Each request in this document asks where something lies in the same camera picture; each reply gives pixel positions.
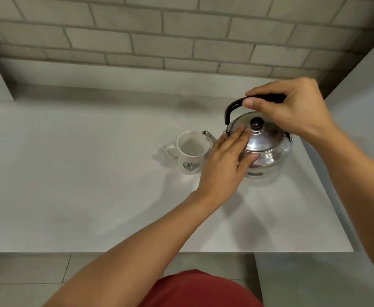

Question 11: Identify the person's left hand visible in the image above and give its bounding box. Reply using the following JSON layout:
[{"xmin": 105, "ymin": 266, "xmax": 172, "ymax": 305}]
[{"xmin": 195, "ymin": 126, "xmax": 260, "ymax": 209}]

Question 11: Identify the white mug with green emblem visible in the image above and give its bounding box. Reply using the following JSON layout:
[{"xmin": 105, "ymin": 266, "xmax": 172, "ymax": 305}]
[{"xmin": 165, "ymin": 131, "xmax": 210, "ymax": 174}]

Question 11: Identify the steel kettle with black handle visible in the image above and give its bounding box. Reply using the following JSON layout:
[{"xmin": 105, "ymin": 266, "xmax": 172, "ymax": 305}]
[{"xmin": 202, "ymin": 93, "xmax": 294, "ymax": 180}]

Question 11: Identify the steel kettle lid black knob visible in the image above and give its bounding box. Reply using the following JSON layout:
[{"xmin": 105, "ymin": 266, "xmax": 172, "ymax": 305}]
[{"xmin": 230, "ymin": 112, "xmax": 286, "ymax": 154}]

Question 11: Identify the person's right forearm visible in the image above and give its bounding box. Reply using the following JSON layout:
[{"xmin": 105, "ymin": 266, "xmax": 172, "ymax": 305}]
[{"xmin": 302, "ymin": 123, "xmax": 374, "ymax": 290}]

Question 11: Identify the person's right hand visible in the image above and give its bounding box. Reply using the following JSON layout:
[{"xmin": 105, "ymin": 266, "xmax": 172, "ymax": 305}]
[{"xmin": 243, "ymin": 77, "xmax": 336, "ymax": 140}]

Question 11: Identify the person's left forearm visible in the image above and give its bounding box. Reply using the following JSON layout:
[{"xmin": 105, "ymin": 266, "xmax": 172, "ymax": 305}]
[{"xmin": 42, "ymin": 190, "xmax": 221, "ymax": 307}]

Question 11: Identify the person's red shirt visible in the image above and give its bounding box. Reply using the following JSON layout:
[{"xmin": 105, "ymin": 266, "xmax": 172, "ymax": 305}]
[{"xmin": 139, "ymin": 269, "xmax": 264, "ymax": 307}]

